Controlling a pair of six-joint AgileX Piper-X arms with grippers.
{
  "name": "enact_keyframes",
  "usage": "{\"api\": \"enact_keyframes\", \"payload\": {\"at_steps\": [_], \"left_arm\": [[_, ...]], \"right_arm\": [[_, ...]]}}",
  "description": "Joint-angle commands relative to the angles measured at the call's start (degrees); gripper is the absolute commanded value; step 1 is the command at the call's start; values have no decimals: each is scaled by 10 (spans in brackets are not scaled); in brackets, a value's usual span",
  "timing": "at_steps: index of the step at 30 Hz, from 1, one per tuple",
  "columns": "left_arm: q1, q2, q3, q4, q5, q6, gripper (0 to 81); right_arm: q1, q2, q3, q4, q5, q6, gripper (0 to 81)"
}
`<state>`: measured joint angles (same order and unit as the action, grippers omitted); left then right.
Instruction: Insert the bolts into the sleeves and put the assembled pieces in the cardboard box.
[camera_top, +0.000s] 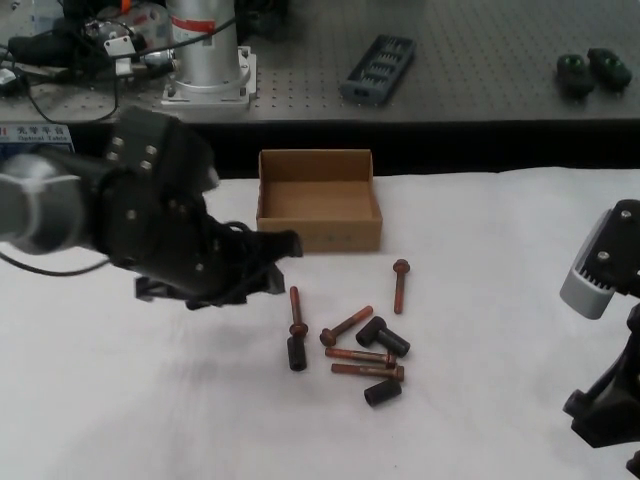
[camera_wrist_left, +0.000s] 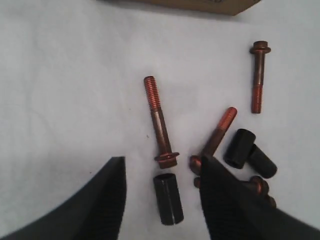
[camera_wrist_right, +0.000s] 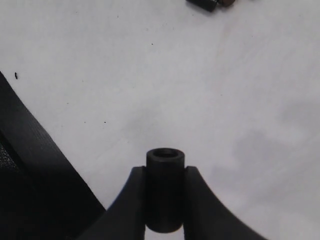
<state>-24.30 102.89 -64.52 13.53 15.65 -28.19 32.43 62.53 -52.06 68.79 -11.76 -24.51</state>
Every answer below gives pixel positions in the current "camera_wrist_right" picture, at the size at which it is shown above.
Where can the dark brown bolt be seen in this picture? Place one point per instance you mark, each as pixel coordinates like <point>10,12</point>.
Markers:
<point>227,2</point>

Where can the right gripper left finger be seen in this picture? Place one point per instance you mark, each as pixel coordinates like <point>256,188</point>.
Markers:
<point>125,210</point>

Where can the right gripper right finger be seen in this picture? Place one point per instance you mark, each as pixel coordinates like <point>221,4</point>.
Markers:
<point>210,212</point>

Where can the black cylindrical sleeve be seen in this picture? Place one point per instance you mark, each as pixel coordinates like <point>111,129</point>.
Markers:
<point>207,4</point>
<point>165,192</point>

